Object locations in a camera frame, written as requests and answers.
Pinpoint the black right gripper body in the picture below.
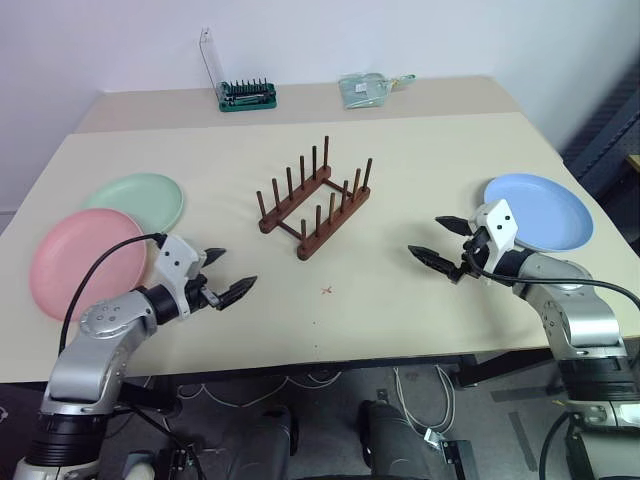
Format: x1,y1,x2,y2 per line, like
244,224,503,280
451,226,495,288

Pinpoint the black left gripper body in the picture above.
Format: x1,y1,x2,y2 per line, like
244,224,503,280
183,271,224,313

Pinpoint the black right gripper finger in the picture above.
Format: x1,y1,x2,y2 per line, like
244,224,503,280
406,244,463,282
434,215,474,237

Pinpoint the wooden dish rack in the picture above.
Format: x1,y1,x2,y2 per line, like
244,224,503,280
255,134,375,262

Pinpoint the light blue plate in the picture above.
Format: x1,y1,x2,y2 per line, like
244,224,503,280
482,172,595,253

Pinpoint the light green plate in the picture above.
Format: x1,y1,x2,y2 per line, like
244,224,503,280
81,172,186,236

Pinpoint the pink plate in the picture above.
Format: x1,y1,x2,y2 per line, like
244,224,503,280
28,207,150,323

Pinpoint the dark rounded robot leg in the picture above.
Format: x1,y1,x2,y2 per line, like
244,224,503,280
357,398,432,480
238,405,302,480

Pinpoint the green screwdriver bit set case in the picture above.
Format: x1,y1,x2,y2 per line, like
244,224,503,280
197,26,279,114

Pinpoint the clear plastic bag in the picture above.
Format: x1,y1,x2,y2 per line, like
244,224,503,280
337,72,417,110

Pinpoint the black floor box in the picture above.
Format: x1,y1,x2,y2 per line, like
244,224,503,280
441,438,482,480

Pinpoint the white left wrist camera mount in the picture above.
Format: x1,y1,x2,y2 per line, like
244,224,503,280
151,234,208,320

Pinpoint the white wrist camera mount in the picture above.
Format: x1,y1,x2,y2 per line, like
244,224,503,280
151,234,208,320
471,198,517,274

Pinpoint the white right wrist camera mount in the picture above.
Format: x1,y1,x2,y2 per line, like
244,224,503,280
471,198,517,274

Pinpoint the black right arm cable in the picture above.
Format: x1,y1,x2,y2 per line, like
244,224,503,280
461,248,640,297

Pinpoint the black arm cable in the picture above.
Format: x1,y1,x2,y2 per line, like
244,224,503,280
461,248,640,297
58,232,167,354

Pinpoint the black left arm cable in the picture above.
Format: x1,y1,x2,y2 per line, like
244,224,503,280
58,232,167,354

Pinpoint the white floor cable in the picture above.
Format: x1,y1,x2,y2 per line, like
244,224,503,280
393,365,457,435
178,368,347,407

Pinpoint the black perforated metal frame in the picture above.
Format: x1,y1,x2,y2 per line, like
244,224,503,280
558,63,640,212

